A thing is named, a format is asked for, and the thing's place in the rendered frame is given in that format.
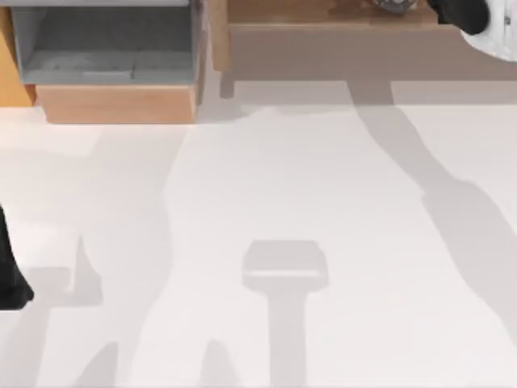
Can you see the brown wooden shelf unit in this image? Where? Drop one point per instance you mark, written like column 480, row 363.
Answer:
column 323, row 52

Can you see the pale wooden drawer front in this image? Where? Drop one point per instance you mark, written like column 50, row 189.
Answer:
column 117, row 104

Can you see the grey patterned round object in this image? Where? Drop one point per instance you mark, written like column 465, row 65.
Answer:
column 395, row 5

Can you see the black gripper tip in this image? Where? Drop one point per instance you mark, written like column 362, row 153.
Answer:
column 9, row 279

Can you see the orange wooden cupboard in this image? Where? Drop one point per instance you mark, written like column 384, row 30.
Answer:
column 10, row 72

